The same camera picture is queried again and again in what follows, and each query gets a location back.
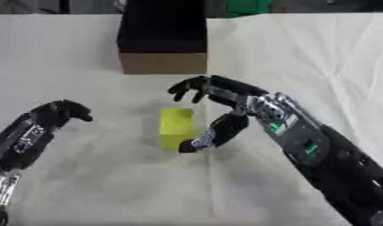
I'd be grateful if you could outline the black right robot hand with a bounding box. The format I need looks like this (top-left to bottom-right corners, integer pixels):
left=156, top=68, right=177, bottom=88
left=167, top=74, right=271, bottom=154

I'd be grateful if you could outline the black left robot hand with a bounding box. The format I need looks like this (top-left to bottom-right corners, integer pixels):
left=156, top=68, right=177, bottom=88
left=0, top=99, right=94, bottom=171

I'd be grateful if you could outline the tan cardboard box black inside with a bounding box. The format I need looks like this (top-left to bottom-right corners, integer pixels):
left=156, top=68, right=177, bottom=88
left=116, top=0, right=209, bottom=75

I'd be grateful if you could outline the yellow rectangular block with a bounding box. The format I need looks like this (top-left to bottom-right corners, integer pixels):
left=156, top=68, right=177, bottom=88
left=157, top=107, right=195, bottom=149

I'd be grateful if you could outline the green object beyond table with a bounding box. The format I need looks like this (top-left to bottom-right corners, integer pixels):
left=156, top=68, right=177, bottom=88
left=222, top=0, right=275, bottom=17

